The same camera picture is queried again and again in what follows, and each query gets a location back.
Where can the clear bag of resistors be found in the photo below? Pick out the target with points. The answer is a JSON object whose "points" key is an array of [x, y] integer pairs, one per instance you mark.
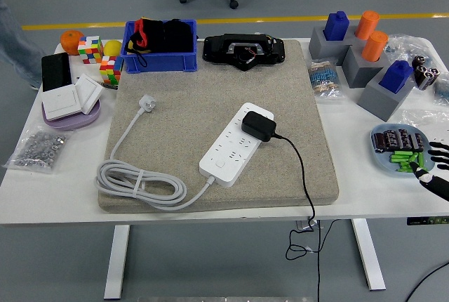
{"points": [[324, 79]]}

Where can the silver bracket under table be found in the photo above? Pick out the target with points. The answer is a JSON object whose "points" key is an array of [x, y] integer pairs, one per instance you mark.
{"points": [[306, 224]]}

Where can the black fabric bundle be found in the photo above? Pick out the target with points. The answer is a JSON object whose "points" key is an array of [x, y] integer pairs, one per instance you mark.
{"points": [[173, 37]]}

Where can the orange cylinder peg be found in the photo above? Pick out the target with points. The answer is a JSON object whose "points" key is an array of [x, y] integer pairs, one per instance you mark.
{"points": [[374, 47], [367, 24]]}

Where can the pile of green batteries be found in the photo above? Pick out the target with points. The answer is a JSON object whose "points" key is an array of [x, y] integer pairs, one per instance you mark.
{"points": [[401, 158]]}

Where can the orange fruit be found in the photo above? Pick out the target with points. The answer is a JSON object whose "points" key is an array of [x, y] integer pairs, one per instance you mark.
{"points": [[70, 42]]}

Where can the black red yellow glove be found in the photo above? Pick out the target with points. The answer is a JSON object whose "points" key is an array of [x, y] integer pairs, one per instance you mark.
{"points": [[138, 37]]}

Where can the person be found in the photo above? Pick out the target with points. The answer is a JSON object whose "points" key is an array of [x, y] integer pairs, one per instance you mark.
{"points": [[14, 45]]}

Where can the grey peg block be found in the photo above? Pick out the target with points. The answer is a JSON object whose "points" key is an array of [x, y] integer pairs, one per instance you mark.
{"points": [[322, 49], [375, 100], [358, 70]]}

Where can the blue plastic bin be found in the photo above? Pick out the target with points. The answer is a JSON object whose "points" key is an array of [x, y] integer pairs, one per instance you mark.
{"points": [[158, 63]]}

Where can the bundle of black capacitors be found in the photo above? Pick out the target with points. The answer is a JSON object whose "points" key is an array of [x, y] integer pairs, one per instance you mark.
{"points": [[426, 73]]}

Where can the light blue plate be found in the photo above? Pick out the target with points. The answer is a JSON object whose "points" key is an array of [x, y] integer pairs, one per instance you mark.
{"points": [[380, 159]]}

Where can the blue square peg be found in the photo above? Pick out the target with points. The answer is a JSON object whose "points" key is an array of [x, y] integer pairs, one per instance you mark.
{"points": [[336, 26], [396, 77]]}

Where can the white power strip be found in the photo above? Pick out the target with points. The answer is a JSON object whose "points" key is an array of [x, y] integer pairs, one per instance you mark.
{"points": [[228, 147]]}

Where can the row of dark capacitors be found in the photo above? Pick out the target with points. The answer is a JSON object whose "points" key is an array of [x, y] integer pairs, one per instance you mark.
{"points": [[396, 140]]}

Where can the large white wall switch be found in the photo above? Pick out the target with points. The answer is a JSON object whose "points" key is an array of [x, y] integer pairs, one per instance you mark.
{"points": [[61, 102]]}

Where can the grey-brown mat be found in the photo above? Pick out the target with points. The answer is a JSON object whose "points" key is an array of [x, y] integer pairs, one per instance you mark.
{"points": [[182, 112]]}

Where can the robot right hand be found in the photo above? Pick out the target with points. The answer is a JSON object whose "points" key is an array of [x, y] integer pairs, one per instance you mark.
{"points": [[436, 184]]}

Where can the small white wall switch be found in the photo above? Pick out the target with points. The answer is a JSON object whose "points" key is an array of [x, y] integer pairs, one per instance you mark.
{"points": [[89, 91]]}

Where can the small dark tool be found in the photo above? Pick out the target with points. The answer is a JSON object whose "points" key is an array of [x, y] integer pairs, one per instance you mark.
{"points": [[109, 86]]}

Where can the colourful puzzle cube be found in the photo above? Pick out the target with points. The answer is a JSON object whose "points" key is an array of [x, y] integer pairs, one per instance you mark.
{"points": [[110, 70], [90, 49]]}

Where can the clear bag of blue parts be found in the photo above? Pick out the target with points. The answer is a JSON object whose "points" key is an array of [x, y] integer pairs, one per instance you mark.
{"points": [[403, 47], [442, 88]]}

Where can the clear bag of metal nuts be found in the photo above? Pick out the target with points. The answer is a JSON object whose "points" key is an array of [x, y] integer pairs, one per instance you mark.
{"points": [[38, 147]]}

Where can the black smartphone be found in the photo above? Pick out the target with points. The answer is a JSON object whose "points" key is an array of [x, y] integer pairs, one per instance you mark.
{"points": [[56, 72]]}

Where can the black plastic device housing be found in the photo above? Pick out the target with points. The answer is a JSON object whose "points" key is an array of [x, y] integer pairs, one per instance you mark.
{"points": [[217, 51]]}

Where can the purple tray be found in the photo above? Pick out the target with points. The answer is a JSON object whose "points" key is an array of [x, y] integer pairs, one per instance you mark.
{"points": [[70, 123]]}

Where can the white table leg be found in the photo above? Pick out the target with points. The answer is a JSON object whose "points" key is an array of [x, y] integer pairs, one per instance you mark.
{"points": [[117, 263], [368, 256]]}

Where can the yellow lemon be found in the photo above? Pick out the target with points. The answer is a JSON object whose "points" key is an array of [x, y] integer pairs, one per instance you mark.
{"points": [[113, 48]]}

